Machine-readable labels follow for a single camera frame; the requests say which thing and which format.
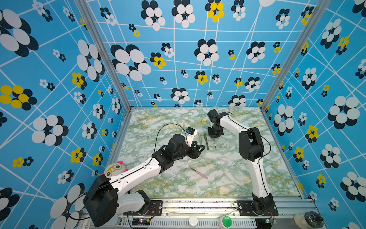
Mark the aluminium corner post right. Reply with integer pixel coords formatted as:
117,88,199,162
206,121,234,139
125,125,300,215
260,0,331,113

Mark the pink pen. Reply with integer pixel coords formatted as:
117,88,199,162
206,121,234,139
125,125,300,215
190,168,208,179

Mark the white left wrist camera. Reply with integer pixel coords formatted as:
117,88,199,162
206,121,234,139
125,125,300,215
186,127,198,147

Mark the aluminium corner post left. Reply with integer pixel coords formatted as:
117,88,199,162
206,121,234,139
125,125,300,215
75,0,131,113

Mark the plush toy with glasses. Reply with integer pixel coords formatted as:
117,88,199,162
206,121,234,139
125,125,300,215
104,161,128,177

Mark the aluminium corner post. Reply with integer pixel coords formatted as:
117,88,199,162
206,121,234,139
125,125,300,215
75,0,131,113
260,0,331,113

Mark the white round button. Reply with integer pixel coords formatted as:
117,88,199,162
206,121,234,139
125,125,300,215
188,215,198,228

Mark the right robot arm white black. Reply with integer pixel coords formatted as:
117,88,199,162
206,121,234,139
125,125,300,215
207,109,277,216

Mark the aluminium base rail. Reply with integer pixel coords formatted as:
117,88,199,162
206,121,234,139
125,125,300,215
102,196,319,229

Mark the tape roll spool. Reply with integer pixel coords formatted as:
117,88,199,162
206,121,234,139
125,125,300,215
294,211,324,229

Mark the dark green pen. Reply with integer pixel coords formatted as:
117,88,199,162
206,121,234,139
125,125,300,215
204,133,210,150

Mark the green push button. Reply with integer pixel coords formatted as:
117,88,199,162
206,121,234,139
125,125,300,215
218,215,233,229

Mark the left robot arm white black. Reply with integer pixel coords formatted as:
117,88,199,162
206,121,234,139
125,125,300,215
83,134,205,227

